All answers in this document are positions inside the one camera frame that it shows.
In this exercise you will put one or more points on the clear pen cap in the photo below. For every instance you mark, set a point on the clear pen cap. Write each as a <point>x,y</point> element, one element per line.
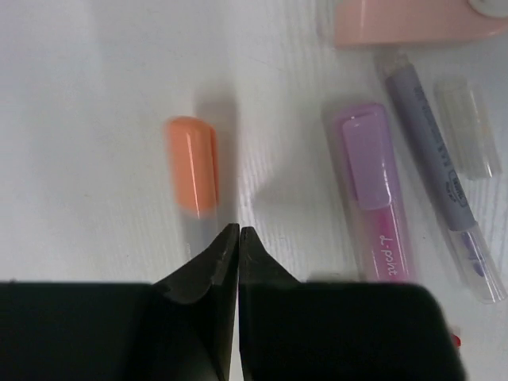
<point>467,128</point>

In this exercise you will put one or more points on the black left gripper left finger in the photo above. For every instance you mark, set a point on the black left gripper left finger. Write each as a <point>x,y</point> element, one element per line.
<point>179,328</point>

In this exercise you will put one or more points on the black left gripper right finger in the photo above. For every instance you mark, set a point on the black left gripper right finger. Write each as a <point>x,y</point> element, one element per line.
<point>291,330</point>

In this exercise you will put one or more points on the grey-purple marker pen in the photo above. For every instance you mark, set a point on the grey-purple marker pen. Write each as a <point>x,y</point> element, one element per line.
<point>419,125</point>

